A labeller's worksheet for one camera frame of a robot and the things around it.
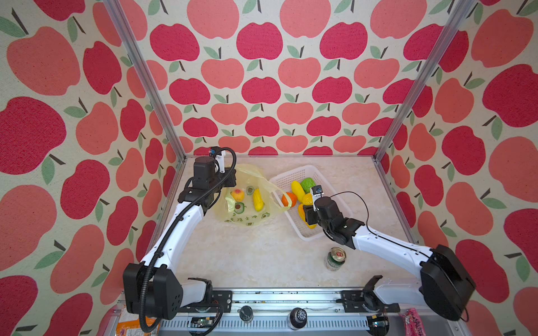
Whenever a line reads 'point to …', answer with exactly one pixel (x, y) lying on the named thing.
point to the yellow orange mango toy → (302, 213)
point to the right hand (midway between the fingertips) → (314, 204)
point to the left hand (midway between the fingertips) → (238, 170)
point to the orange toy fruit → (292, 198)
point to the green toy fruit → (307, 183)
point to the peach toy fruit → (238, 194)
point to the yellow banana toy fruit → (258, 200)
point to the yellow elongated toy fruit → (298, 191)
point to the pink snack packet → (412, 323)
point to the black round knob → (296, 318)
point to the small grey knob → (246, 313)
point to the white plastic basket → (284, 181)
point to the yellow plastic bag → (253, 200)
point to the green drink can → (335, 258)
